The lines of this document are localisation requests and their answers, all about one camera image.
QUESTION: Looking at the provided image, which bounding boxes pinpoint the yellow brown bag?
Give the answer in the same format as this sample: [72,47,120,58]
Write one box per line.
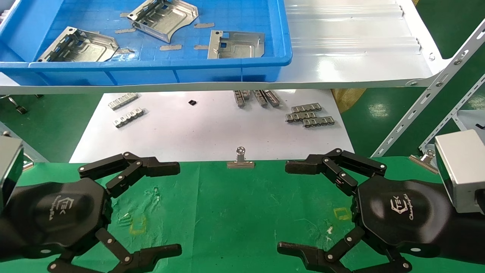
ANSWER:
[331,89,367,114]

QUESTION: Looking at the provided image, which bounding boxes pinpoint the white panel with black item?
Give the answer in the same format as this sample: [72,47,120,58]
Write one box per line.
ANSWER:
[452,110,485,134]

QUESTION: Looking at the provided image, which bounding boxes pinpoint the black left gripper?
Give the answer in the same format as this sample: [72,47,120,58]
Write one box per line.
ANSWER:
[7,177,183,273]

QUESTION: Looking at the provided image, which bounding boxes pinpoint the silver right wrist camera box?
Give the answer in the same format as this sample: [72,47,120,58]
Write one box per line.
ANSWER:
[435,129,485,214]

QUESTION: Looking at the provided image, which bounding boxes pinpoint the black caster wheel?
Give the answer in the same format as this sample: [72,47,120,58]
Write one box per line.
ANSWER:
[8,97,28,115]

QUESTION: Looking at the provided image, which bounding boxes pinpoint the green cloth mat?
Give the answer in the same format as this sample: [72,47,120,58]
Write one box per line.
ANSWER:
[0,156,485,273]

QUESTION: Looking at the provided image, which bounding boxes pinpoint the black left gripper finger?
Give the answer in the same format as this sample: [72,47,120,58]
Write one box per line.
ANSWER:
[78,152,181,199]

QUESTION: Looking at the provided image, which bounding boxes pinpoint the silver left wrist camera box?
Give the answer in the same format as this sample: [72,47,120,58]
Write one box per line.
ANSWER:
[0,136,24,207]

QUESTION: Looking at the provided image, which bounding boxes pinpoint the white slotted angle rail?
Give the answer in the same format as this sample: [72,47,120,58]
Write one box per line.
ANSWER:
[418,74,485,152]
[371,28,485,158]

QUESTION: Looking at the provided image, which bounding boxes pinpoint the grey metal frame bar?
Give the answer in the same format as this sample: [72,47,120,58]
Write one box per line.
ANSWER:
[0,121,50,163]

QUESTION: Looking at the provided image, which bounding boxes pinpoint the stamped metal plate with clips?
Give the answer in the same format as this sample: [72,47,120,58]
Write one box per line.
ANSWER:
[37,27,120,63]

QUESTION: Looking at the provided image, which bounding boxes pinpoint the blue plastic bin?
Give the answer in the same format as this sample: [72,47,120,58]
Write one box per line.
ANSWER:
[0,0,293,87]

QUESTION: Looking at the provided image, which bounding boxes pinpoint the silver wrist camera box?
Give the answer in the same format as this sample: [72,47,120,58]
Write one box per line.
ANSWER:
[435,129,485,214]
[0,136,24,207]

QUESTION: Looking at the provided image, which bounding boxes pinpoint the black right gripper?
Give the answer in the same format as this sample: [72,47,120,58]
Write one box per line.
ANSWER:
[277,148,454,273]

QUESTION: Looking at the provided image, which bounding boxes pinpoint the white board sheet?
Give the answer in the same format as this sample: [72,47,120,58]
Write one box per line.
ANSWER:
[69,90,355,163]

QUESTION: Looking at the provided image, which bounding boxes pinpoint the flat stamped metal plate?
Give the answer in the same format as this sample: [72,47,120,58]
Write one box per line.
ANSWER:
[208,30,265,60]

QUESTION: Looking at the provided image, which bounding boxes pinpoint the stamped metal plate with flange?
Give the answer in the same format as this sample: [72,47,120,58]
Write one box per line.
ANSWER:
[127,0,199,43]

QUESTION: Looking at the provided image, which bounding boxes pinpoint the white sloped shelf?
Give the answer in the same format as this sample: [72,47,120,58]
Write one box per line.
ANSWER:
[0,0,451,95]

